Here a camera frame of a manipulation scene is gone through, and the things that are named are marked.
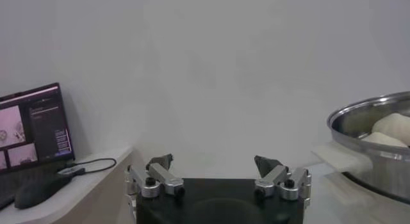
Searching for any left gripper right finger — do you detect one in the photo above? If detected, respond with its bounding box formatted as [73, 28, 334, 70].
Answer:
[254, 154, 312, 202]

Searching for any white steamed baozi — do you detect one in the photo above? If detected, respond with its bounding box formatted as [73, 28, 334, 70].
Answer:
[361, 131, 409, 148]
[371, 112, 410, 146]

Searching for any black laptop with dark screen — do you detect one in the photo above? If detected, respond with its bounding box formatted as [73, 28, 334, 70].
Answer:
[0, 82, 76, 210]

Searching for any white side table with mouse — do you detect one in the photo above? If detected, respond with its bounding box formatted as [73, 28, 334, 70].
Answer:
[0, 145, 135, 224]

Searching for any cream electric cooker pot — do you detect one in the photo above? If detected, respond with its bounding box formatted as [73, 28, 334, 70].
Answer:
[312, 141, 410, 224]

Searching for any black usb cable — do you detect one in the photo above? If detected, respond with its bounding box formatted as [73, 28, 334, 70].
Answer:
[57, 157, 118, 178]

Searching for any perforated steel steamer basket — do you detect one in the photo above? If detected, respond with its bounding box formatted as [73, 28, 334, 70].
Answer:
[326, 90, 410, 204]

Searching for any black computer mouse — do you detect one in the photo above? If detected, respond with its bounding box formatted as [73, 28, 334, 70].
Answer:
[14, 172, 73, 210]

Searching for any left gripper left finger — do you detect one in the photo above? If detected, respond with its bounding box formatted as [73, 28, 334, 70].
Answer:
[126, 153, 185, 200]

